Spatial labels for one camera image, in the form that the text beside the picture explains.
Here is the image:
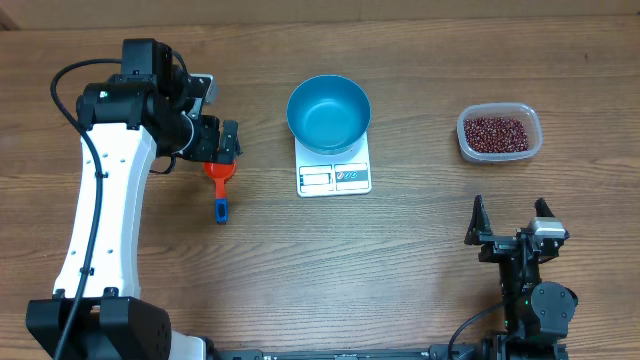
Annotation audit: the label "red beans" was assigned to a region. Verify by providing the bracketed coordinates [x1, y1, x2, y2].
[463, 117, 529, 153]

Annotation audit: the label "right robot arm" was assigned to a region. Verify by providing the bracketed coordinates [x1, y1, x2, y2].
[464, 195, 578, 359]

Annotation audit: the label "clear plastic container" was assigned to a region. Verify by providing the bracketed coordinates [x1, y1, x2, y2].
[456, 102, 544, 164]

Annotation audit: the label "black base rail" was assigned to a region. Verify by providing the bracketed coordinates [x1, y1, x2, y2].
[208, 344, 449, 360]

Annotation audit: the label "blue bowl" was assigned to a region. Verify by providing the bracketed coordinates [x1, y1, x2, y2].
[286, 74, 373, 155]

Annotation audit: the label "white kitchen scale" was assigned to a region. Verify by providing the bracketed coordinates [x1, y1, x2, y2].
[295, 133, 372, 198]

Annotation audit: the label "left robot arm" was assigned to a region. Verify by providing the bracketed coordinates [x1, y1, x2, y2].
[25, 38, 241, 359]

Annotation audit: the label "red measuring scoop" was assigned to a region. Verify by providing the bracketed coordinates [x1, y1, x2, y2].
[203, 161, 236, 224]

